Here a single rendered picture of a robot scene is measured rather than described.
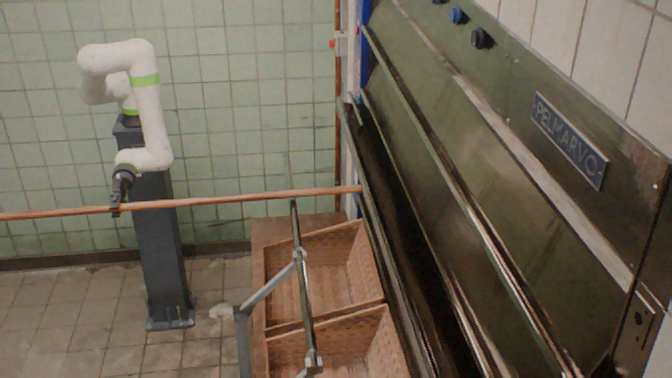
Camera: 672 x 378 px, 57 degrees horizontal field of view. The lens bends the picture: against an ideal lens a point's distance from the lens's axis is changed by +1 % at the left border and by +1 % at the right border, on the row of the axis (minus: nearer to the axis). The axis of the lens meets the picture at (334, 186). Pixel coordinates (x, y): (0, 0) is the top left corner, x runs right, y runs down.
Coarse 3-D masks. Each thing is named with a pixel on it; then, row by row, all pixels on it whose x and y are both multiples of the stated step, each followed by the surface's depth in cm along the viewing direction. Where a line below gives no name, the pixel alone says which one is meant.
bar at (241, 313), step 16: (288, 160) 264; (288, 176) 252; (304, 256) 208; (288, 272) 211; (304, 272) 200; (272, 288) 214; (304, 288) 193; (256, 304) 216; (304, 304) 187; (240, 320) 218; (304, 320) 182; (240, 336) 222; (240, 352) 226; (240, 368) 230; (320, 368) 167
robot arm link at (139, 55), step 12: (132, 48) 238; (144, 48) 239; (132, 60) 238; (144, 60) 240; (156, 60) 246; (132, 72) 241; (144, 72) 241; (156, 72) 245; (132, 84) 244; (144, 84) 243; (156, 84) 246
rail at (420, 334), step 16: (352, 128) 231; (352, 144) 221; (368, 176) 201; (368, 192) 193; (384, 224) 177; (384, 240) 172; (400, 272) 159; (400, 288) 154; (416, 320) 144; (416, 336) 141; (432, 368) 131
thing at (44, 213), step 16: (272, 192) 235; (288, 192) 235; (304, 192) 236; (320, 192) 236; (336, 192) 237; (352, 192) 239; (64, 208) 225; (80, 208) 226; (96, 208) 226; (128, 208) 228; (144, 208) 229
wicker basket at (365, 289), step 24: (288, 240) 285; (312, 240) 287; (336, 240) 288; (360, 240) 280; (264, 264) 274; (312, 264) 294; (336, 264) 296; (360, 264) 274; (288, 288) 282; (312, 288) 282; (360, 288) 267; (264, 312) 248; (288, 312) 269; (312, 312) 269; (336, 312) 239; (264, 336) 241
